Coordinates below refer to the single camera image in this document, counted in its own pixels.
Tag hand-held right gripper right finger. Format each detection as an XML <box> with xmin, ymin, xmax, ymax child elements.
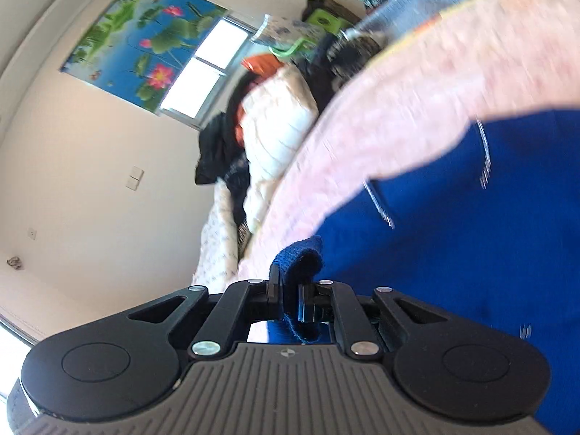
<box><xmin>295</xmin><ymin>278</ymin><xmax>454</xmax><ymax>358</ymax></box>

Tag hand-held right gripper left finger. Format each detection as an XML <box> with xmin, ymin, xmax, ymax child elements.
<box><xmin>128</xmin><ymin>265</ymin><xmax>291</xmax><ymax>357</ymax></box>

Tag blue knitted sweater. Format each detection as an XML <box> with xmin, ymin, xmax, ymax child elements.
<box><xmin>266</xmin><ymin>108</ymin><xmax>580</xmax><ymax>435</ymax></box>

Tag black clothes pile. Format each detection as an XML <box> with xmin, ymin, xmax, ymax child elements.
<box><xmin>195</xmin><ymin>113</ymin><xmax>251</xmax><ymax>187</ymax></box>

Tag green clothes hanger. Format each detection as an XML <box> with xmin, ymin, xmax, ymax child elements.
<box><xmin>267</xmin><ymin>38</ymin><xmax>314</xmax><ymax>62</ymax></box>

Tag floral bed sheet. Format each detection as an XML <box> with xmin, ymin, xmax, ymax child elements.
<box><xmin>194</xmin><ymin>181</ymin><xmax>248</xmax><ymax>291</ymax></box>

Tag black garment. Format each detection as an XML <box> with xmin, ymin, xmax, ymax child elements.
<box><xmin>290</xmin><ymin>38</ymin><xmax>384</xmax><ymax>103</ymax></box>

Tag orange cloth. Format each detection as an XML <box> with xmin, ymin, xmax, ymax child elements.
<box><xmin>242</xmin><ymin>53</ymin><xmax>282</xmax><ymax>76</ymax></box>

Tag pink bed blanket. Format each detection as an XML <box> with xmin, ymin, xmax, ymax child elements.
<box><xmin>238</xmin><ymin>0</ymin><xmax>580</xmax><ymax>282</ymax></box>

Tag window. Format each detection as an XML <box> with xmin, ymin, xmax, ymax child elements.
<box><xmin>158</xmin><ymin>16</ymin><xmax>257</xmax><ymax>130</ymax></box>

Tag clear plastic bag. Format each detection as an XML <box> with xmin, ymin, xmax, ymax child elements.
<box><xmin>250</xmin><ymin>13</ymin><xmax>320</xmax><ymax>51</ymax></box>

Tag green box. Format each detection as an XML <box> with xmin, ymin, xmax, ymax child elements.
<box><xmin>303</xmin><ymin>8</ymin><xmax>341</xmax><ymax>33</ymax></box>

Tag lotus flower curtain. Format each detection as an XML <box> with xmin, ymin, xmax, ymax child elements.
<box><xmin>59</xmin><ymin>0</ymin><xmax>228</xmax><ymax>114</ymax></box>

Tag grey-blue striped cloth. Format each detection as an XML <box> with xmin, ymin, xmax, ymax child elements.
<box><xmin>358</xmin><ymin>0</ymin><xmax>468</xmax><ymax>44</ymax></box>

